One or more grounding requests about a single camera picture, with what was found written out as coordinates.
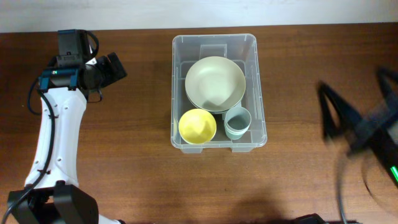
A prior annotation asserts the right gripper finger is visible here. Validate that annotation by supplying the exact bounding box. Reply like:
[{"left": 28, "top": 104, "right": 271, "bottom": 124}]
[
  {"left": 317, "top": 82, "right": 363, "bottom": 139},
  {"left": 376, "top": 67, "right": 397, "bottom": 103}
]

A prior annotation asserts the yellow bowl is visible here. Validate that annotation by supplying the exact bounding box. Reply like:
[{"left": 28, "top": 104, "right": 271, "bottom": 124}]
[{"left": 178, "top": 109, "right": 217, "bottom": 144}]

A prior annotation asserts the beige plate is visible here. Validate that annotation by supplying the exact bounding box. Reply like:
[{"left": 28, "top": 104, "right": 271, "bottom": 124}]
[{"left": 185, "top": 56, "right": 246, "bottom": 95}]

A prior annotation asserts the cream plate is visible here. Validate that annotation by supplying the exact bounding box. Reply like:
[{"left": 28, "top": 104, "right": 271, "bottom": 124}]
[{"left": 188, "top": 98, "right": 242, "bottom": 114}]

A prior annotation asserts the grey cup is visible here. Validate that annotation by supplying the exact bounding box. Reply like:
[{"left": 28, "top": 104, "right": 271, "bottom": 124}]
[{"left": 224, "top": 106, "right": 251, "bottom": 126}]

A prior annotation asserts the dark blue plate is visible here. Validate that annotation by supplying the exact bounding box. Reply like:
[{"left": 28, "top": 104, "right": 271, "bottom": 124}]
[{"left": 187, "top": 93, "right": 244, "bottom": 114}]

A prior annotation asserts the cream cup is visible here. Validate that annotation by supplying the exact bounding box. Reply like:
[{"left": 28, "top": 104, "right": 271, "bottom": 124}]
[{"left": 224, "top": 122, "right": 250, "bottom": 135}]

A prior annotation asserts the green cup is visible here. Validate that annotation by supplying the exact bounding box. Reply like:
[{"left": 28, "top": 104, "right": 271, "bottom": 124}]
[{"left": 224, "top": 126, "right": 248, "bottom": 140}]

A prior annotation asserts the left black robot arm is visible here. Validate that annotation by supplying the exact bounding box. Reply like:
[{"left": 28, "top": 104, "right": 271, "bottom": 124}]
[{"left": 2, "top": 29, "right": 127, "bottom": 223}]

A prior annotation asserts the clear plastic storage bin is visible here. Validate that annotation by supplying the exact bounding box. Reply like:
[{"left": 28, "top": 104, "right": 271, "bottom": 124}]
[{"left": 170, "top": 34, "right": 267, "bottom": 153}]

